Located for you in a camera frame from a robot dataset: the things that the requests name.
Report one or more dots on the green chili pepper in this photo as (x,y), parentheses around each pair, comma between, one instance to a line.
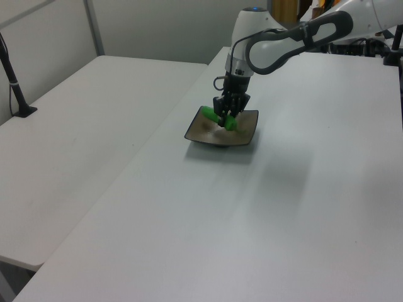
(209,113)

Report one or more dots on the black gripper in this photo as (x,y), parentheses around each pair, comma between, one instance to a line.
(236,84)

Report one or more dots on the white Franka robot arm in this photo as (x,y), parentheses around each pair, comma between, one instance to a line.
(283,44)

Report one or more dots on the black power strip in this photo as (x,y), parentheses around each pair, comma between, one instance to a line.
(352,48)

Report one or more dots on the short black stand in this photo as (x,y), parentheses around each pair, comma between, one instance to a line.
(393,50)

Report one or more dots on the grey metal partition post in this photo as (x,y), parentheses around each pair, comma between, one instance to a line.
(94,28)

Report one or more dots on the yellow wooden cabinet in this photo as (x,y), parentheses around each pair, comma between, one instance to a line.
(285,9)

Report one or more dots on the square brown ceramic plate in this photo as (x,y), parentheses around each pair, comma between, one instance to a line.
(207,133)

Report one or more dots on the black camera stand pole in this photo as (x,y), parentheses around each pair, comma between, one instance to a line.
(14,85)

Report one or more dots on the white side table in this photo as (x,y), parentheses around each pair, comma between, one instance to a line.
(69,126)

